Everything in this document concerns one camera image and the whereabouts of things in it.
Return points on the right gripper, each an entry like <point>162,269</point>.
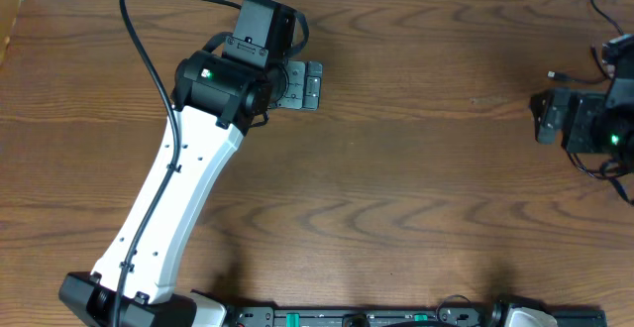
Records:
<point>547,115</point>

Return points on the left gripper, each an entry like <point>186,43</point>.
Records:
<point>307,85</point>

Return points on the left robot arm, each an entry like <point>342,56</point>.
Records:
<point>220,93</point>

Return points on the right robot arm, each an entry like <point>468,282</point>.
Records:
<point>618,118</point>

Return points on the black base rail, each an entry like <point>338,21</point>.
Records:
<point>448,315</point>

